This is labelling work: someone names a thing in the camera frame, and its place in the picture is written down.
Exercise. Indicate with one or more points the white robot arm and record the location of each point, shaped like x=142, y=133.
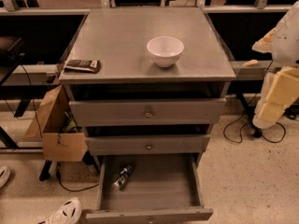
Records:
x=279, y=90

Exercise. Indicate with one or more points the grey top drawer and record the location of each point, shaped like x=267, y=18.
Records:
x=147, y=112

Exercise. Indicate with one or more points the grey drawer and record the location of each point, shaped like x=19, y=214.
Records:
x=147, y=112
x=147, y=144
x=162, y=189

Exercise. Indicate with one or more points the grey middle drawer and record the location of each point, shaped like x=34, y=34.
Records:
x=147, y=144

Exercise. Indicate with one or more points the grey drawer cabinet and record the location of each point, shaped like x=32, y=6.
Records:
x=118, y=38

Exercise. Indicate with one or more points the grey bottom drawer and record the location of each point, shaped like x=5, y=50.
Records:
x=162, y=189

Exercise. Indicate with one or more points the white sneaker near drawer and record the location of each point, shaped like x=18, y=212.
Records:
x=69, y=213

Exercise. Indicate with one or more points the black table leg right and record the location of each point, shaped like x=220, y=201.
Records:
x=257, y=131

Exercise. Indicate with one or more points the white ceramic bowl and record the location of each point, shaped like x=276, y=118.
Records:
x=165, y=50

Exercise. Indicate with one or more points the dark snack bar packet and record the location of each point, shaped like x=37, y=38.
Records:
x=91, y=66

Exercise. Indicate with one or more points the brown cardboard box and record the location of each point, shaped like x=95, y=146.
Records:
x=48, y=126

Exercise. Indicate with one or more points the white sneaker at left edge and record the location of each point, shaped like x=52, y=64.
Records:
x=4, y=175

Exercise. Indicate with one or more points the yellow foam scrap on rail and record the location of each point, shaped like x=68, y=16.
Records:
x=250, y=63

